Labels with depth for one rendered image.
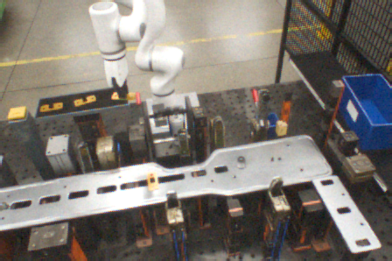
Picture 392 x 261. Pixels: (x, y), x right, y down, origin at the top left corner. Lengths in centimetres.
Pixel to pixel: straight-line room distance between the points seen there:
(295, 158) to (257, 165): 15
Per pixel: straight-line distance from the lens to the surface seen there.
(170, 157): 143
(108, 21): 107
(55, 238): 122
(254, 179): 129
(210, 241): 149
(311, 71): 181
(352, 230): 125
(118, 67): 115
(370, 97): 170
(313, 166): 137
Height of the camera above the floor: 201
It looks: 44 degrees down
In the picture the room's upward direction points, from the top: 4 degrees counter-clockwise
